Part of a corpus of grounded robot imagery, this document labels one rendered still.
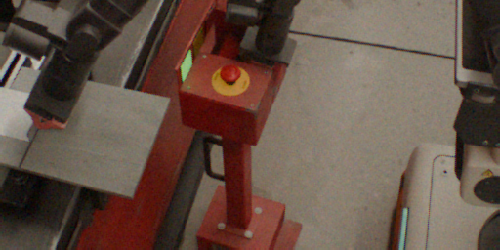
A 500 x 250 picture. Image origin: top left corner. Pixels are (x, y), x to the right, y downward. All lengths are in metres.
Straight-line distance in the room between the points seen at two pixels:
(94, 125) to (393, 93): 1.47
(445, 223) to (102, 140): 1.04
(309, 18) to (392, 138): 0.56
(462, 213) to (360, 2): 1.06
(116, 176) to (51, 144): 0.12
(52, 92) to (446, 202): 1.17
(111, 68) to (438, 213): 0.94
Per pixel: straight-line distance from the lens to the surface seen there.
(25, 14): 0.96
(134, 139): 1.11
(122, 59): 1.37
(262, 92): 1.42
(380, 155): 2.29
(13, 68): 1.25
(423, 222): 1.88
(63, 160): 1.11
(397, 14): 2.68
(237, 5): 1.37
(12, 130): 1.16
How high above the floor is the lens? 1.91
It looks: 54 degrees down
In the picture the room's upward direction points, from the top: straight up
